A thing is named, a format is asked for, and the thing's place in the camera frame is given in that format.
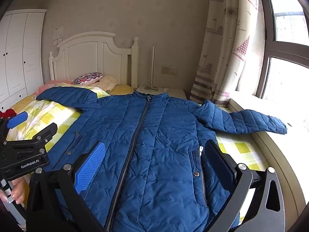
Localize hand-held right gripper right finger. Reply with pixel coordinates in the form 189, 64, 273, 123
201, 139, 288, 232

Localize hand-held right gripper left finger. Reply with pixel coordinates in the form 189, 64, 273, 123
25, 141, 114, 232

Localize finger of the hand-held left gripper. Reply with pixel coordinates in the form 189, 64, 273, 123
2, 123, 58, 150
0, 111, 28, 137

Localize blue quilted jacket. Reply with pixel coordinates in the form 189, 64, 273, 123
36, 86, 288, 232

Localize person's left hand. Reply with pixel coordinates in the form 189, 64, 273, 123
0, 177, 26, 205

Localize pink and yellow floral quilt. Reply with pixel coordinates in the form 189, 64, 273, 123
10, 79, 75, 112

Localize beige window ledge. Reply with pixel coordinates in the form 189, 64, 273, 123
227, 97, 309, 223

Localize patterned embroidered cushion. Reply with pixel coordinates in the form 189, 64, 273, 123
72, 72, 104, 85

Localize white wardrobe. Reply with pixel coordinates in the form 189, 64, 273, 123
0, 9, 47, 112

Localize peach pillow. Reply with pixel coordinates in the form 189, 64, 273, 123
97, 76, 119, 94

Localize white wooden headboard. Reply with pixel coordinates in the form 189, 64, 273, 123
49, 31, 140, 90

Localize yellow pillow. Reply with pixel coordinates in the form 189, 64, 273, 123
110, 84, 134, 96

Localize white nightstand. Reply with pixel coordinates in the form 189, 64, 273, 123
135, 87, 187, 100

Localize white slim desk lamp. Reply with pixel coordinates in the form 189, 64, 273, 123
141, 45, 159, 92

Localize printed sailboat curtain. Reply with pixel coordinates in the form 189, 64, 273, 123
189, 0, 266, 108

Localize bay window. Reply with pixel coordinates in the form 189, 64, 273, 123
257, 0, 309, 102

